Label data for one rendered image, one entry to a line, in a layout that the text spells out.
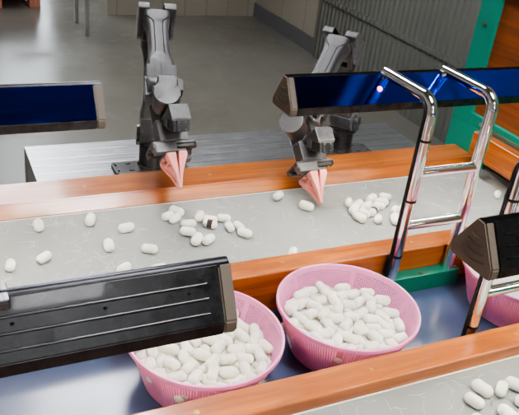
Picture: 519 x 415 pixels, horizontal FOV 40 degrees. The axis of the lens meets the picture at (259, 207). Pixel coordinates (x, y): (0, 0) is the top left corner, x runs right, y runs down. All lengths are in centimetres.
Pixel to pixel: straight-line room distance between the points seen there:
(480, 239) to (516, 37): 112
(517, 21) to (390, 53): 279
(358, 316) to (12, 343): 78
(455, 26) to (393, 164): 240
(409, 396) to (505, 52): 111
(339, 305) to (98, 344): 71
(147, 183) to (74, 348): 98
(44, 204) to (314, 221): 59
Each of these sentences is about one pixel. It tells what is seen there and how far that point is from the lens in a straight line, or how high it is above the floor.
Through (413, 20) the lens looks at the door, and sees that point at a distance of 456.
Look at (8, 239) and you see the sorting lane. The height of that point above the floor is 74.
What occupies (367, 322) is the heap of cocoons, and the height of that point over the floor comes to 73.
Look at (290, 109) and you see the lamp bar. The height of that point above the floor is 106.
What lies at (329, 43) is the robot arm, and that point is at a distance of 183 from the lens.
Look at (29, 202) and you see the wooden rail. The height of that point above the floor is 76.
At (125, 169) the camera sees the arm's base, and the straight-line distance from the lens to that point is 190.
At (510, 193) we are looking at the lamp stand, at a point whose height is 104.
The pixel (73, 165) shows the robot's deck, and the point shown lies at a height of 67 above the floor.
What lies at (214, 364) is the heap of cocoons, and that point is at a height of 74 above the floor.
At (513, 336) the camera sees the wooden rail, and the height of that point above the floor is 76.
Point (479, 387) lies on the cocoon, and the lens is 124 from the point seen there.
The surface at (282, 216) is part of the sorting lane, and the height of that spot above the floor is 74.
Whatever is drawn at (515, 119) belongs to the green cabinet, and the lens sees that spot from 200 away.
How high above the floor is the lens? 152
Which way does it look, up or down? 28 degrees down
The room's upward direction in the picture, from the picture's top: 7 degrees clockwise
